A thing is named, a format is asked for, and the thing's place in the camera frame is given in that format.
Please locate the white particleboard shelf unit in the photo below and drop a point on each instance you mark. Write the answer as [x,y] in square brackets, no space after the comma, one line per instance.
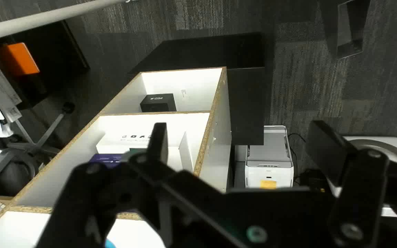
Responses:
[199,135]

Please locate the small black box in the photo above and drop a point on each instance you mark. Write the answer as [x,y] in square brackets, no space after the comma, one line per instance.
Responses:
[159,102]

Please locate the white printer with yellow label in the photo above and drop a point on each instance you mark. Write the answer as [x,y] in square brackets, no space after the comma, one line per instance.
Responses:
[270,166]

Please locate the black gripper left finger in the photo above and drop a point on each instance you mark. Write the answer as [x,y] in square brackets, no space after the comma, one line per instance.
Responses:
[95,194]

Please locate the white box on shelf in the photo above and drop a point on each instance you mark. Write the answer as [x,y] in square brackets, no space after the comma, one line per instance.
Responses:
[122,144]

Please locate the purple box on shelf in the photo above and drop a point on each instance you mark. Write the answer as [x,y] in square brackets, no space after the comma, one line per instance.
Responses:
[110,160]

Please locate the orange box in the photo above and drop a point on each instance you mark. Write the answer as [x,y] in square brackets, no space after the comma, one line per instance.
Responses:
[20,59]

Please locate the blue cup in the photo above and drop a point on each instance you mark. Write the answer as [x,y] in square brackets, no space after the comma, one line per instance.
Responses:
[110,244]

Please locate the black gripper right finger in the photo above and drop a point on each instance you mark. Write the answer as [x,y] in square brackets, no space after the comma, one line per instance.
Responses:
[354,221]

